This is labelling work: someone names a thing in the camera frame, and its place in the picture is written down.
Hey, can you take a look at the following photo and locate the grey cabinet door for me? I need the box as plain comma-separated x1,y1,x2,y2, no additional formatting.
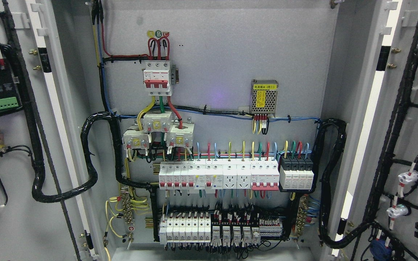
0,0,91,261
318,0,418,261

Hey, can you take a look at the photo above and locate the white current transformer cluster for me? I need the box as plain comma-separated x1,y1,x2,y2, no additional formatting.
122,110,194,151

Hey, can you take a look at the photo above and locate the white socket and breaker row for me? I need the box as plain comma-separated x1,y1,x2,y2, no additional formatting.
158,158,280,193

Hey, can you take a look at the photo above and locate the metal mesh power supply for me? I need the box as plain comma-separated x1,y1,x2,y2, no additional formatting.
250,79,278,115

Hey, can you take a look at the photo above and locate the red white main breaker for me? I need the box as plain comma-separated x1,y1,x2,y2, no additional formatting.
143,61,174,96

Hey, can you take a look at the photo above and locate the black surge protector block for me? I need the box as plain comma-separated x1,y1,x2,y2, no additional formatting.
279,156,317,194

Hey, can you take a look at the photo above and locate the white lower breaker row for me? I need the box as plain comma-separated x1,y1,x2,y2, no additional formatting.
158,211,212,247

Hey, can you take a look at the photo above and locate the lower relay terminal row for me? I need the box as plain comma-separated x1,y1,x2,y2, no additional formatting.
209,205,285,252

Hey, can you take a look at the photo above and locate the brass ground terminal bar left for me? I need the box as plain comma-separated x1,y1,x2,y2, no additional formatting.
120,186,135,250

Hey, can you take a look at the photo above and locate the brass terminal bar right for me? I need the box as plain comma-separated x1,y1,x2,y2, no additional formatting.
294,195,308,238

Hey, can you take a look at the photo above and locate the black corrugated cable conduit right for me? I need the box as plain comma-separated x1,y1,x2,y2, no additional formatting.
312,119,371,248

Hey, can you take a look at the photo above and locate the black corrugated cable conduit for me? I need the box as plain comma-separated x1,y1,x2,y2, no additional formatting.
31,111,159,203
312,119,371,248

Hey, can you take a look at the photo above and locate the black corrugated cable conduit left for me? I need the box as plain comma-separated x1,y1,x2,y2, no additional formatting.
31,111,159,203

